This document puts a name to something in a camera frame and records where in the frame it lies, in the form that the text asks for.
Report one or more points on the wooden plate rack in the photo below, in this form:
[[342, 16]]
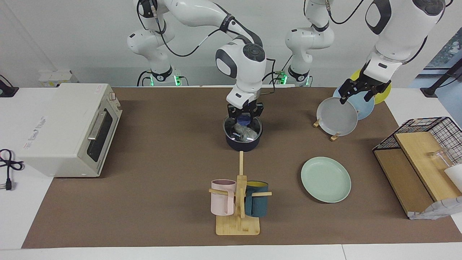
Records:
[[335, 137]]

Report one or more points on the black stand with pole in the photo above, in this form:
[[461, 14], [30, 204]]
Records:
[[438, 81]]

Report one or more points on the brown table mat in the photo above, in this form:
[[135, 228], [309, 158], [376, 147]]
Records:
[[162, 173]]

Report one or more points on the wooden stepped shelf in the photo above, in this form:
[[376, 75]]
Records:
[[418, 162]]

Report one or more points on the pink mug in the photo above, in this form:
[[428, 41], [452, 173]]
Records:
[[222, 200]]

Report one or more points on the clear glass cup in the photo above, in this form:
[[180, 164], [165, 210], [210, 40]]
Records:
[[442, 157]]

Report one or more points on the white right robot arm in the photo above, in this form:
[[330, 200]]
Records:
[[238, 61]]

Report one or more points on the white toaster oven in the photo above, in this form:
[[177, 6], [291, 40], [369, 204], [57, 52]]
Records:
[[54, 133]]

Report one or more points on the wooden mug tree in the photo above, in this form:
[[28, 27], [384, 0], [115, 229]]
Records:
[[240, 224]]

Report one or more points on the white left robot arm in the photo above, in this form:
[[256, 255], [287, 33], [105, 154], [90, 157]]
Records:
[[397, 32]]

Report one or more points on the black clamp mount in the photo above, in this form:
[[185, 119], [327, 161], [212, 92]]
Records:
[[5, 90]]

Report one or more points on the translucent vermicelli bundle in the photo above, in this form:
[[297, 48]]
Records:
[[245, 133]]

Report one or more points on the yellow plate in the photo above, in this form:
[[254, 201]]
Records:
[[383, 96]]

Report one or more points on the mint green plate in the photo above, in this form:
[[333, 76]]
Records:
[[326, 179]]

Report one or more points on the grey plate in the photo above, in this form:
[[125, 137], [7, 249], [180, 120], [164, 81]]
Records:
[[337, 117]]

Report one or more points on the glass lid with blue knob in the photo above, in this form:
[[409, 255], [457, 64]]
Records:
[[231, 131]]

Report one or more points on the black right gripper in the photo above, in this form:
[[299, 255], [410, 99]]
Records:
[[245, 109]]

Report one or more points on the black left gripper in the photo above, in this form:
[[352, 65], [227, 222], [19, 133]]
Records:
[[371, 83]]

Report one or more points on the dark blue saucepan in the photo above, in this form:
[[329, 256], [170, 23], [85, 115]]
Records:
[[242, 146]]

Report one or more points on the white cup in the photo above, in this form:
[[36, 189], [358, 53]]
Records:
[[454, 177]]

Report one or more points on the light blue plate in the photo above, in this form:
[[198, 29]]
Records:
[[364, 108]]

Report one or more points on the dark teal mug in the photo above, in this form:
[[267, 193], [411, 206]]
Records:
[[257, 204]]

